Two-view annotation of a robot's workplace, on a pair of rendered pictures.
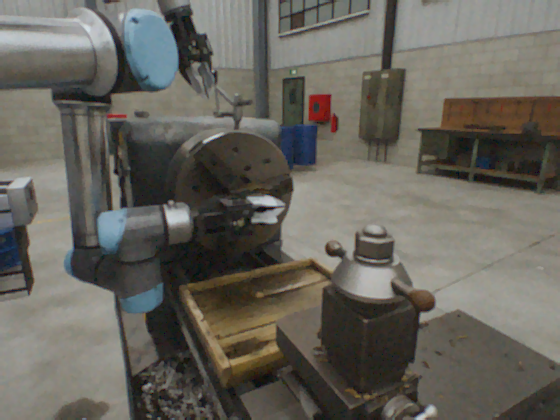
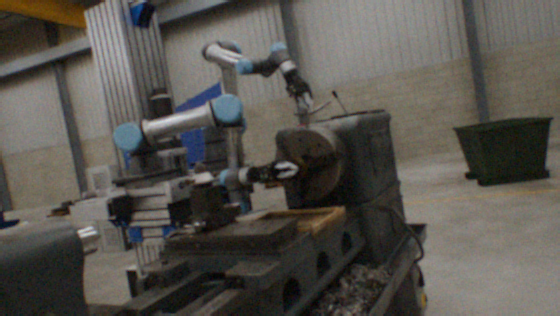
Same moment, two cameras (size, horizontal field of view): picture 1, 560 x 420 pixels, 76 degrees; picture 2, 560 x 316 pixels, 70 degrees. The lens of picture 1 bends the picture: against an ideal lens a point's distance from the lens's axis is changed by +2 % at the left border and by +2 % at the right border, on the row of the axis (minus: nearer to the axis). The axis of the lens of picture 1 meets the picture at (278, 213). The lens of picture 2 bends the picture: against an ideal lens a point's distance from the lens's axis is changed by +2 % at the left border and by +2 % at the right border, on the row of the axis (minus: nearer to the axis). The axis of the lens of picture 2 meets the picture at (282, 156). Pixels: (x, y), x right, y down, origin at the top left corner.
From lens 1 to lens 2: 1.31 m
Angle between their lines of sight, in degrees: 58
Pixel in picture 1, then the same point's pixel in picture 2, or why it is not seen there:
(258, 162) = (313, 145)
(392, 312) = (196, 189)
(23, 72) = (185, 126)
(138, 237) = (229, 179)
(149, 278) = (235, 198)
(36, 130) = (419, 130)
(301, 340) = not seen: hidden behind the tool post
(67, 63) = (197, 120)
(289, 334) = not seen: hidden behind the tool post
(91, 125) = (230, 136)
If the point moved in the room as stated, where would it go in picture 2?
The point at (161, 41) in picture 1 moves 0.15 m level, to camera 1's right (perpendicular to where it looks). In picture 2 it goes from (229, 104) to (246, 97)
